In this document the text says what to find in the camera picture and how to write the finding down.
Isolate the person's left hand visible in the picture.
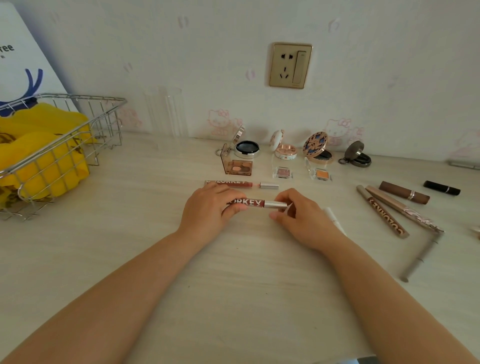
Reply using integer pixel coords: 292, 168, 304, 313
176, 182, 248, 248

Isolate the white paper bag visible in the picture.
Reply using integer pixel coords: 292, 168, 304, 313
0, 0, 80, 113

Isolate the clear acrylic organizer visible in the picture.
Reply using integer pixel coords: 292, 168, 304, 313
144, 86, 188, 138

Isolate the orange single eyeshadow pan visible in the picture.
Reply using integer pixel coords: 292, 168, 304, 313
305, 157, 333, 183

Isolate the gold wall socket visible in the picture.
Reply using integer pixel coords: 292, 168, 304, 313
268, 41, 314, 90

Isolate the person's left forearm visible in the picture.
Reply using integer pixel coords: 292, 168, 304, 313
1, 230, 205, 364

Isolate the black lipstick tube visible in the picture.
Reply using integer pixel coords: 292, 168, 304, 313
423, 180, 461, 196

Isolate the white concealer tube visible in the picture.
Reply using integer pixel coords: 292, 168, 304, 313
323, 206, 348, 237

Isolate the grey pen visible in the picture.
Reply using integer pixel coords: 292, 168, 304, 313
448, 159, 480, 170

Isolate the brown Colorkey lip gloss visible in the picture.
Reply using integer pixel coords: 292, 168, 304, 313
356, 184, 410, 240

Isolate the yellow plastic bag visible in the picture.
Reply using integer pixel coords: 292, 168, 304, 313
0, 103, 95, 209

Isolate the light wooden table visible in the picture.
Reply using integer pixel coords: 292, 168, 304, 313
0, 131, 480, 364

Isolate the metal wire basket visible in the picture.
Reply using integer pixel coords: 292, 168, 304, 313
0, 92, 128, 221

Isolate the white floral round compact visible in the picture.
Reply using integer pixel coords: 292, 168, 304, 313
269, 129, 299, 160

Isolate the brown lipstick tube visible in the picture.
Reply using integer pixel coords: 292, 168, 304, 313
378, 180, 431, 205

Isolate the small dark round compact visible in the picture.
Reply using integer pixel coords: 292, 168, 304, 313
337, 140, 373, 168

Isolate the grey slim eyeliner pencil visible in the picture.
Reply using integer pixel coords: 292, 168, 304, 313
399, 231, 445, 283

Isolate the pink blue patterned compact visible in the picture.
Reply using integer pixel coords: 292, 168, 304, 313
302, 130, 335, 165

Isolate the pink single eyeshadow pan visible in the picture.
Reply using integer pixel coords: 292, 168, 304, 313
271, 155, 295, 180

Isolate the person's right hand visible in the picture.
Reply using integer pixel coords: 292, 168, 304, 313
269, 188, 338, 256

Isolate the ornate rose gold lip tube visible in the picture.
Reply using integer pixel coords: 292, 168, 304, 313
365, 185, 445, 234

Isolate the person's right forearm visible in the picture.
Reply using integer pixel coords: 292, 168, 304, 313
322, 234, 479, 364

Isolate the silver round cushion compact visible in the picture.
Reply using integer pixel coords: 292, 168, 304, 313
215, 124, 261, 160

